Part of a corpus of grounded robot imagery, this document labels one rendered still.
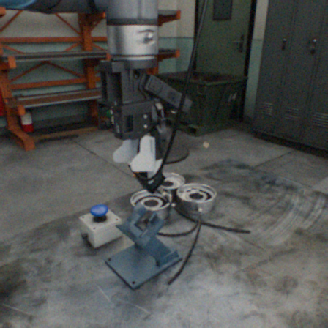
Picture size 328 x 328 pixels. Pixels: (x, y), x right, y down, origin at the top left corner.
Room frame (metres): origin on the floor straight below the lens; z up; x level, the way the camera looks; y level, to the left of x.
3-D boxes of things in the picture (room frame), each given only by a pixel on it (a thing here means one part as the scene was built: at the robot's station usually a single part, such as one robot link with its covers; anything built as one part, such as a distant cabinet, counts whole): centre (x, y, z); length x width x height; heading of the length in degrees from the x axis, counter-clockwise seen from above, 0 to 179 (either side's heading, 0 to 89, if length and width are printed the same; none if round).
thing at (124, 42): (0.50, 0.04, 1.22); 0.08 x 0.08 x 0.05
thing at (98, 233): (0.59, 0.15, 0.82); 0.08 x 0.07 x 0.05; 128
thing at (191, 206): (0.73, -0.09, 0.82); 0.10 x 0.10 x 0.04
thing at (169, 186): (0.80, -0.01, 0.82); 0.10 x 0.10 x 0.04
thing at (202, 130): (4.18, -0.46, 0.35); 1.04 x 0.74 x 0.70; 38
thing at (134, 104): (0.50, 0.05, 1.14); 0.09 x 0.08 x 0.12; 131
